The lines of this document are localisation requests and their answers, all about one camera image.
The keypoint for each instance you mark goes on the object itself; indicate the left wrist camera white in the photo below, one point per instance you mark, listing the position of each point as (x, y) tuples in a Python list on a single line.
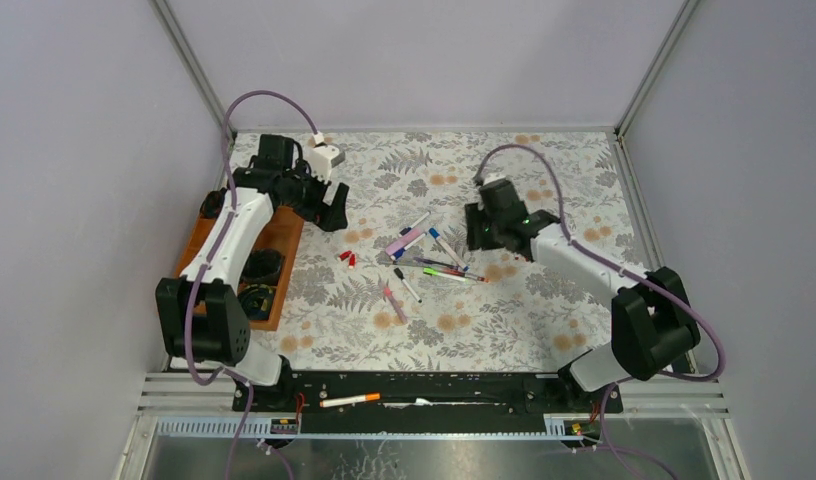
[(323, 158)]

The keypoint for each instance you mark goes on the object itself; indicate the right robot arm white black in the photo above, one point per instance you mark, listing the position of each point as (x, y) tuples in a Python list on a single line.
[(648, 328)]

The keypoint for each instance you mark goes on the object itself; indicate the translucent pink pen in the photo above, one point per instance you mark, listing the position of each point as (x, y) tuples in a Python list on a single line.
[(389, 297)]

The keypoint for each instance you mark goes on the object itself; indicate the orange cap white marker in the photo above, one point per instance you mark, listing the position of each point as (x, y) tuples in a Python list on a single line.
[(350, 400)]

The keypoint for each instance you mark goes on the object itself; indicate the black tape roll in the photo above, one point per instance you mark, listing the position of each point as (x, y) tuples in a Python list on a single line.
[(263, 266)]

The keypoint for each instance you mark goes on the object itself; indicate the blue cap white marker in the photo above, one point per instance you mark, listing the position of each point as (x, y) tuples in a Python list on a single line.
[(462, 265)]

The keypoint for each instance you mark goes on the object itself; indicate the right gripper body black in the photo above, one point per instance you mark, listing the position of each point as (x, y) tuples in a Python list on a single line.
[(496, 227)]

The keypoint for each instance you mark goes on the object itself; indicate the white pen blue cap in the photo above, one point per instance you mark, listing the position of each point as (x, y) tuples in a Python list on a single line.
[(415, 223)]

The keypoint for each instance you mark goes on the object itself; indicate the houndstooth pattern pen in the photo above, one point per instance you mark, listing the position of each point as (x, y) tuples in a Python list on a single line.
[(418, 264)]

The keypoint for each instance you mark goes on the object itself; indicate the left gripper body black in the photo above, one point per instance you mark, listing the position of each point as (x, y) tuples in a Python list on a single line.
[(304, 195)]

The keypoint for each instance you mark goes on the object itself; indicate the wooden compartment tray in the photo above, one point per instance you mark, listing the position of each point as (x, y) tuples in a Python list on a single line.
[(250, 245)]

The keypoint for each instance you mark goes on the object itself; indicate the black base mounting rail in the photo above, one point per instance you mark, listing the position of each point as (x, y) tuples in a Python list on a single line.
[(424, 402)]

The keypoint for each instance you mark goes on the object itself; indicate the pink highlighter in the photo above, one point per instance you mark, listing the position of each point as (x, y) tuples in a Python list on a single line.
[(397, 248)]

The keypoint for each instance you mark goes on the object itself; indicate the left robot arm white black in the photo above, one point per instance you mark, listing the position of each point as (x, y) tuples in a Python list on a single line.
[(201, 318)]

